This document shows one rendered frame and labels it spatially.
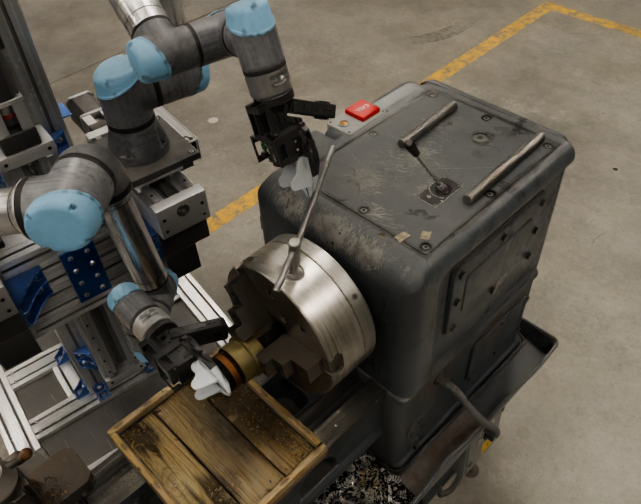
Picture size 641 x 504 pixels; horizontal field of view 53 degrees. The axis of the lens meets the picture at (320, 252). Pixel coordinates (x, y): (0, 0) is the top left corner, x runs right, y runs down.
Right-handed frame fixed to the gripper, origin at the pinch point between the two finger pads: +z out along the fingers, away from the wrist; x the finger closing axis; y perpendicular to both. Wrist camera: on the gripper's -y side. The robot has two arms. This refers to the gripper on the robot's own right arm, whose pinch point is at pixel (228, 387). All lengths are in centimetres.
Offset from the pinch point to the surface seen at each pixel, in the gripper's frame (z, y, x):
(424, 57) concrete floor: -176, -280, -108
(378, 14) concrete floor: -241, -306, -108
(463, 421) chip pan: 21, -54, -54
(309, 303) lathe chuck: 4.6, -17.4, 13.2
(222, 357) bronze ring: -3.8, -2.1, 3.6
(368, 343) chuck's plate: 12.0, -25.3, 0.5
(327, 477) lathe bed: 12.1, -12.1, -37.3
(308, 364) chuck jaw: 8.8, -12.5, 3.5
